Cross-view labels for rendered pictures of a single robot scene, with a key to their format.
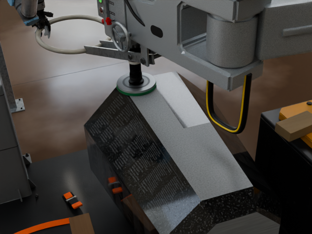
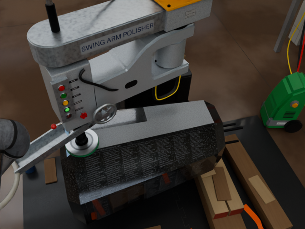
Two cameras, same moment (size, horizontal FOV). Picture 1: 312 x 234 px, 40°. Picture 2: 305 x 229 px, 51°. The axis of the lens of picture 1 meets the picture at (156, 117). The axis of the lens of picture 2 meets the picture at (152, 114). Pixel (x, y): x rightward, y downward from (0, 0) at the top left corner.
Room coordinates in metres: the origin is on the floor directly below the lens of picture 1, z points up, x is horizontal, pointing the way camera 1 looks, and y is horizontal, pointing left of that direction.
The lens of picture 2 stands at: (1.56, 1.29, 2.54)
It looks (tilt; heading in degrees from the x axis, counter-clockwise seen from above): 49 degrees down; 272
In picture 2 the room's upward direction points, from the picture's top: 3 degrees clockwise
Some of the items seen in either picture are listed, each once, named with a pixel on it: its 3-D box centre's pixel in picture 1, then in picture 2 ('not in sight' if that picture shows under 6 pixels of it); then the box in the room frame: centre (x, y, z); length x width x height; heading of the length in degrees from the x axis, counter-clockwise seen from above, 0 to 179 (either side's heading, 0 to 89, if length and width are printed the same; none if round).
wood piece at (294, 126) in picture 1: (298, 125); not in sight; (1.66, -0.68, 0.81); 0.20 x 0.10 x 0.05; 118
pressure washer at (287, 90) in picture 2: not in sight; (292, 91); (0.32, -0.96, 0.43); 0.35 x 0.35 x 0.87; 5
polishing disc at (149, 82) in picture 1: (136, 82); (81, 141); (2.06, 0.10, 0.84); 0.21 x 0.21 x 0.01
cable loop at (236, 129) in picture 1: (226, 98); (166, 82); (1.53, -0.30, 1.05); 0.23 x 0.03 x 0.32; 37
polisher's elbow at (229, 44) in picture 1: (231, 34); (169, 47); (1.54, -0.30, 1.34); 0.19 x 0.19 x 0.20
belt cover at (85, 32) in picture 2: not in sight; (124, 22); (1.78, -0.11, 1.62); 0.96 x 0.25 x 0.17; 37
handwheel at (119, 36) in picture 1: (126, 35); (101, 109); (1.89, 0.12, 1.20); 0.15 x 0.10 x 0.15; 37
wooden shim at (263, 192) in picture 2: not in sight; (261, 189); (0.67, -0.05, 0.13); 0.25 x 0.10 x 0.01; 118
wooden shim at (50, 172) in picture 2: not in sight; (50, 170); (2.51, -0.13, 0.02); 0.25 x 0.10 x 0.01; 110
